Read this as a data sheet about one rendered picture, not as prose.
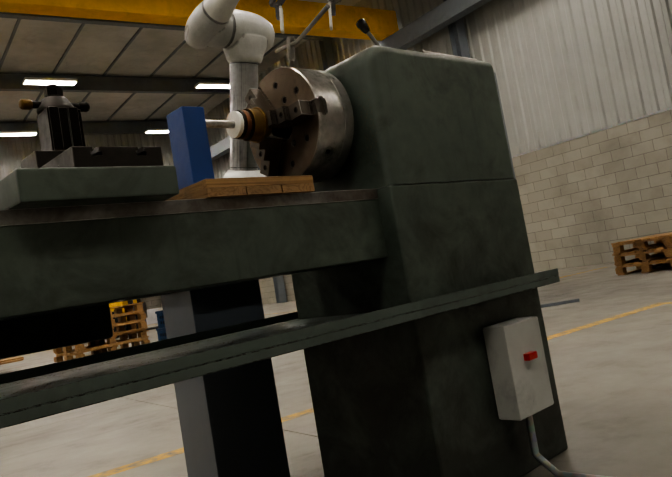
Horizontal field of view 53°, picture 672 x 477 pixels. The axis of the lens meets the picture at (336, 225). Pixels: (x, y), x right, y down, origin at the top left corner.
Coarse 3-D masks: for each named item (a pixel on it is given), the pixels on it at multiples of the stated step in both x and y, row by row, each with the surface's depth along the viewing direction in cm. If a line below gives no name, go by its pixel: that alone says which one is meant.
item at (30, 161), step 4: (36, 152) 140; (40, 152) 140; (44, 152) 141; (48, 152) 142; (52, 152) 142; (56, 152) 143; (60, 152) 143; (28, 156) 143; (32, 156) 141; (36, 156) 140; (40, 156) 140; (44, 156) 141; (48, 156) 141; (52, 156) 142; (56, 156) 142; (24, 160) 145; (28, 160) 143; (32, 160) 141; (36, 160) 140; (40, 160) 140; (44, 160) 141; (48, 160) 141; (24, 164) 145; (28, 164) 143; (32, 164) 141; (36, 164) 140; (40, 164) 140; (44, 164) 141
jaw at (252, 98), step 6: (252, 90) 184; (258, 90) 185; (246, 96) 185; (252, 96) 183; (258, 96) 183; (264, 96) 185; (252, 102) 180; (258, 102) 181; (264, 102) 182; (270, 102) 184; (246, 108) 182; (264, 108) 180; (270, 108) 181
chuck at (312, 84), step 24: (288, 72) 177; (312, 72) 178; (288, 96) 178; (312, 96) 171; (336, 96) 176; (312, 120) 172; (336, 120) 174; (288, 144) 180; (312, 144) 172; (336, 144) 176; (288, 168) 180; (312, 168) 176
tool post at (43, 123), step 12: (48, 108) 145; (60, 108) 146; (72, 108) 147; (48, 120) 144; (60, 120) 146; (72, 120) 147; (48, 132) 145; (60, 132) 145; (72, 132) 146; (48, 144) 145; (60, 144) 144; (72, 144) 146; (84, 144) 149
